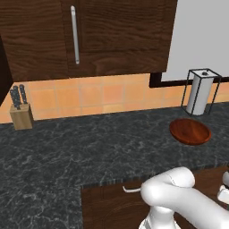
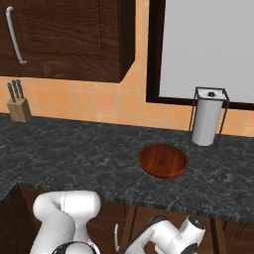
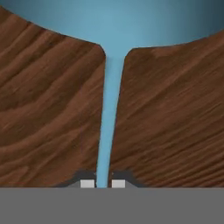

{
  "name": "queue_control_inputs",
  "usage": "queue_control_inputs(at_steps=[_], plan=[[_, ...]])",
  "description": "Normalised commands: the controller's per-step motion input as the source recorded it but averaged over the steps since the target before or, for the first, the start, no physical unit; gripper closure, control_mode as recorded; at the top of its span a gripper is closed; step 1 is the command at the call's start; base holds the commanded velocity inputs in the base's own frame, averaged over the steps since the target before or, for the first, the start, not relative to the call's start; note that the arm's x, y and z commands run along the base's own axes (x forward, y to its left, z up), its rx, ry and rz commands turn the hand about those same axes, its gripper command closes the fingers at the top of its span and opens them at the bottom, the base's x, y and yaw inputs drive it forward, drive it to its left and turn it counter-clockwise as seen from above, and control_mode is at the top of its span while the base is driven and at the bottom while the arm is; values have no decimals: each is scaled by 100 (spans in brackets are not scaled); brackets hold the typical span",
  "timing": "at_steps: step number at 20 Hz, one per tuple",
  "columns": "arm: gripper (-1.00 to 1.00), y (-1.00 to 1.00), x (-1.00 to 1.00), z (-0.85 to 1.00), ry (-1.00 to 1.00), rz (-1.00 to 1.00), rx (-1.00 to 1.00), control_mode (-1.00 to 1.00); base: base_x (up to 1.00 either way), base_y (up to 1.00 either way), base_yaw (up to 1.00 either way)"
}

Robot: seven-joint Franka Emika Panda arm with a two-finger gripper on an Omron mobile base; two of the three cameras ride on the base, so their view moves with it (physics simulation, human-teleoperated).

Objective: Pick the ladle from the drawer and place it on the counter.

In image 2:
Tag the dark wood drawer front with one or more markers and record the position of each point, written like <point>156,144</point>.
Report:
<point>109,225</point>

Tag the round wooden cutting board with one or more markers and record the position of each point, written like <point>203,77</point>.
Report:
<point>163,160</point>

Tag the dark framed window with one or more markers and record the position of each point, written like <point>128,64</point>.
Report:
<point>205,49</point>

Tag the dark wood wall cupboard door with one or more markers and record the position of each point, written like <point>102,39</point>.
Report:
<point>63,29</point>

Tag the white paper towel roll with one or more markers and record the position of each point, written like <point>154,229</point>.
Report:
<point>206,120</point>

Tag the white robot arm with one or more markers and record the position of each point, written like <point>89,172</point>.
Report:
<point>63,218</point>

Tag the wooden knife block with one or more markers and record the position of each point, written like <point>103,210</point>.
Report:
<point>19,107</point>

